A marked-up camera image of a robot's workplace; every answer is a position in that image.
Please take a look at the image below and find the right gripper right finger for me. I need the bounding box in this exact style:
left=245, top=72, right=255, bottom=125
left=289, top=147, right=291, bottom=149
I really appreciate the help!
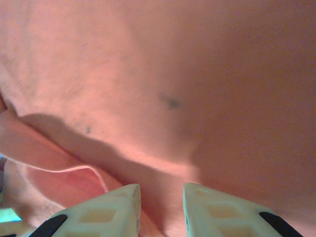
left=182, top=182, right=304, bottom=237

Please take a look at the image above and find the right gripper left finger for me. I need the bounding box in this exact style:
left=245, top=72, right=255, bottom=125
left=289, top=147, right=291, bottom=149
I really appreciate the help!
left=29, top=183, right=142, bottom=237

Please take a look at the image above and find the orange t-shirt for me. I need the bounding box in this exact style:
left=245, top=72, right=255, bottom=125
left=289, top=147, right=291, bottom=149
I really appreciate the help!
left=0, top=0, right=316, bottom=237

